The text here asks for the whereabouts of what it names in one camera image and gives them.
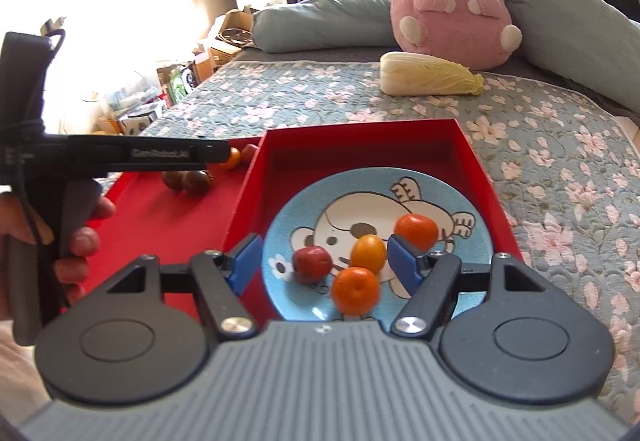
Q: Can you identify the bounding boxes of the open cardboard box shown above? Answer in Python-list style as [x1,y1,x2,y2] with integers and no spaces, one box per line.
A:
[191,7,257,88]

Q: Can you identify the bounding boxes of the blue cartoon plate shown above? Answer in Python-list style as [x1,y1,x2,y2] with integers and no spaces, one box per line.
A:
[260,166,494,323]

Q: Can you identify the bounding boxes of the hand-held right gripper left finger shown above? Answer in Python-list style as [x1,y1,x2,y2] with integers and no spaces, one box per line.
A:
[102,232,264,343]

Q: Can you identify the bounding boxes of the grey-blue long pillow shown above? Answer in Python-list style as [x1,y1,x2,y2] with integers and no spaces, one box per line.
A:
[250,0,640,115]

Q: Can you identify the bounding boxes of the yellow cherry tomato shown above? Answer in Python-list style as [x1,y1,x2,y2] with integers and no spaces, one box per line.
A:
[350,234,388,275]

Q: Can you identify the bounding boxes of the green printed box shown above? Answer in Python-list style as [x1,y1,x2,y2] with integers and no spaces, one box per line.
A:
[167,66,197,98]

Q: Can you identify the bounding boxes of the person's left hand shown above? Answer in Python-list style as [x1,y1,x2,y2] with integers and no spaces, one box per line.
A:
[0,191,117,323]

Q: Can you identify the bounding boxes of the large orange tomato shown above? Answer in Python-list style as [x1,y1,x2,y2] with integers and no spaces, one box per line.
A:
[331,266,381,316]

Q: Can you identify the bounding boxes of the red cardboard box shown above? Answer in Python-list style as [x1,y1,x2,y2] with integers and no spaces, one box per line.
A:
[222,118,524,323]

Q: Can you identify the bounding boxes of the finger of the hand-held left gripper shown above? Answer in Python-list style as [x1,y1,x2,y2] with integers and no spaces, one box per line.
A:
[198,140,234,168]

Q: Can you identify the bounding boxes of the napa cabbage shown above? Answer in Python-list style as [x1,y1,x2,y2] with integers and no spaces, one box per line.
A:
[378,51,486,97]

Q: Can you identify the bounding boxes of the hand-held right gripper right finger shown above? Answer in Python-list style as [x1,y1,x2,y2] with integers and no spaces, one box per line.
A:
[387,233,548,339]

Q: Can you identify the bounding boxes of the round black clock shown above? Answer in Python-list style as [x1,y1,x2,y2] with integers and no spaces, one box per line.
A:
[220,25,254,48]

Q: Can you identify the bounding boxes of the white printed box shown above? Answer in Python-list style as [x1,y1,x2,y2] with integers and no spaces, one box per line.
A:
[119,101,166,134]

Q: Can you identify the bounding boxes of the red box lid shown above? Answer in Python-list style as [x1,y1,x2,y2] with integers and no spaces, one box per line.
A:
[59,136,264,318]

